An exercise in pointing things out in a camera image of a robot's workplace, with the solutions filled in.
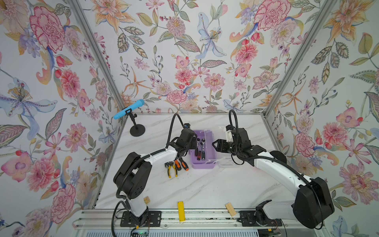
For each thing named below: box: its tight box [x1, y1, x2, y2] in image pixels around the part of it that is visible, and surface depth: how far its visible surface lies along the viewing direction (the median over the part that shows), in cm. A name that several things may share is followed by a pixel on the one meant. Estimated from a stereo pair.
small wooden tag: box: [143, 196, 151, 205], surface depth 81 cm
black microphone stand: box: [124, 108, 146, 137], surface depth 112 cm
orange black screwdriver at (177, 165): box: [174, 159, 182, 171], surface depth 92 cm
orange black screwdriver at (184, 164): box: [178, 157, 190, 172], surface depth 93 cm
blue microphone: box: [113, 98, 146, 120], surface depth 96 cm
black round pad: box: [269, 150, 287, 164], surface depth 90 cm
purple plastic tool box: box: [188, 129, 218, 169], surface depth 95 cm
